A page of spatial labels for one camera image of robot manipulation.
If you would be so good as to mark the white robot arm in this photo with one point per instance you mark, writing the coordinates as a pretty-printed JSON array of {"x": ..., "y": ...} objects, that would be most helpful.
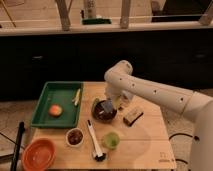
[{"x": 194, "y": 106}]

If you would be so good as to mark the purple bowl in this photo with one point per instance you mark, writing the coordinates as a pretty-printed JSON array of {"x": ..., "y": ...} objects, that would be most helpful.
[{"x": 99, "y": 114}]

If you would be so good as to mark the small white bowl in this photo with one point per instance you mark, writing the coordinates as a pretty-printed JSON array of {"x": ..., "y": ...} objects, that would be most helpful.
[{"x": 74, "y": 137}]

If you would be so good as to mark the black pole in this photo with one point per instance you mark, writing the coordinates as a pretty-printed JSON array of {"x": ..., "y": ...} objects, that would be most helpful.
[{"x": 17, "y": 147}]

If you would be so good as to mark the green plastic cup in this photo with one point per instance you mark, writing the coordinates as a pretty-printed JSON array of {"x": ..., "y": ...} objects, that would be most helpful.
[{"x": 111, "y": 140}]

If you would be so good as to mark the green plastic tray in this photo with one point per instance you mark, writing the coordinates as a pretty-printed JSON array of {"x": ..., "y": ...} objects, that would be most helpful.
[{"x": 60, "y": 93}]

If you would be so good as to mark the blue sponge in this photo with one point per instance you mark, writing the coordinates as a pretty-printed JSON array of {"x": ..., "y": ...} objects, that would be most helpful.
[{"x": 107, "y": 106}]

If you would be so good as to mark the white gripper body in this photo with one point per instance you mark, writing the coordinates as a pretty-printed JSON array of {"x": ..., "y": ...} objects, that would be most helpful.
[{"x": 114, "y": 95}]

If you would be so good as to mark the white handled dish brush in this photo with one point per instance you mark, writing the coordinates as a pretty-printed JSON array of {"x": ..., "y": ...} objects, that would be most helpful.
[{"x": 99, "y": 156}]

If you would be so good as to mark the orange bowl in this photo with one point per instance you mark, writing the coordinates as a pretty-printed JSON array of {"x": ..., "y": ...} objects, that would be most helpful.
[{"x": 38, "y": 155}]

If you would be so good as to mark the orange peach fruit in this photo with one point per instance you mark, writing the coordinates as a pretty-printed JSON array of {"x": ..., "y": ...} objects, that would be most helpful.
[{"x": 55, "y": 110}]

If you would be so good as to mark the yellow green banana toy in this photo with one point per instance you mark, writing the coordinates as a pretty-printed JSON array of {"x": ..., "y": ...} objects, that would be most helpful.
[{"x": 75, "y": 100}]

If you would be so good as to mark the green base white object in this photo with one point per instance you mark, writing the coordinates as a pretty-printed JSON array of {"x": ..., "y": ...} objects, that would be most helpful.
[{"x": 88, "y": 14}]

